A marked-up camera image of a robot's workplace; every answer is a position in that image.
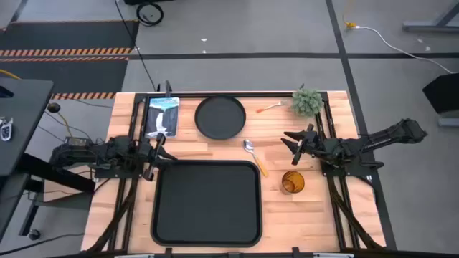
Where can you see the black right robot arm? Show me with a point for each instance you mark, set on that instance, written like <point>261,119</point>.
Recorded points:
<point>387,136</point>

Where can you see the black box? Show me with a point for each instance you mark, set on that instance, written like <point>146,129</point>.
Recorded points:
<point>443,93</point>

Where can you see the black rectangular tray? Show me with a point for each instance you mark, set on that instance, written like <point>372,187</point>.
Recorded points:
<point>206,204</point>

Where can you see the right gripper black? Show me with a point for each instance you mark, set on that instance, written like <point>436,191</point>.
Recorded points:
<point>312,143</point>

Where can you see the black power adapter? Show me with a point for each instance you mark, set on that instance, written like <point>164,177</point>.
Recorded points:
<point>76,141</point>

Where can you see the amber glass cup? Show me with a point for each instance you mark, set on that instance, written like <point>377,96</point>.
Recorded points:
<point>292,182</point>

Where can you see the black clamp on frame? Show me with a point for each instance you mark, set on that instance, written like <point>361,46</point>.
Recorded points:
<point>167,87</point>

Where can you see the black metal rig frame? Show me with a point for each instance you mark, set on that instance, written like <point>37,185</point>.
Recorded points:
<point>258,95</point>

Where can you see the dark blue flat device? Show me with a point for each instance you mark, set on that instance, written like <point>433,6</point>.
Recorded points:
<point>5,92</point>

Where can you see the waterfall picture book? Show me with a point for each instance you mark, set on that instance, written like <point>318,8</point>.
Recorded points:
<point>162,118</point>

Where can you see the grey foot bar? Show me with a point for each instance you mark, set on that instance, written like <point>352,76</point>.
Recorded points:
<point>448,122</point>

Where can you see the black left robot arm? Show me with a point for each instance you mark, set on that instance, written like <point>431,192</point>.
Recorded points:
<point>107,152</point>

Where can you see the black hazard-striped floor mat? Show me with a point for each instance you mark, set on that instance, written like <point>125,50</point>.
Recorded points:
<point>61,77</point>
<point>68,36</point>

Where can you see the black round plate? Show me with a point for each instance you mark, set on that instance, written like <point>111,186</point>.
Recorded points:
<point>220,117</point>

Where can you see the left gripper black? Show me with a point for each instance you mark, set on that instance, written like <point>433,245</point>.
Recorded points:
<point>150,152</point>

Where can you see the white key fob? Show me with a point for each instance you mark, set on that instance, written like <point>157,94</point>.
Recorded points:
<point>6,130</point>

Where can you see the grey desk leg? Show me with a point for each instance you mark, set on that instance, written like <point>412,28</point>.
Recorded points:
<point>430,26</point>

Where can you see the green artificial potted plant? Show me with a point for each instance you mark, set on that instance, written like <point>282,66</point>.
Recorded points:
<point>306,102</point>

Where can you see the black desk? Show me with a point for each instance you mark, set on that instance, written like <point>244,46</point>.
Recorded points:
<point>25,122</point>

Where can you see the black caster wheel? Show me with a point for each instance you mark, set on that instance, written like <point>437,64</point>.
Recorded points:
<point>34,234</point>

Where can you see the black desk leg frame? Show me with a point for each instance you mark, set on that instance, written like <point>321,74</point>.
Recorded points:
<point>54,173</point>

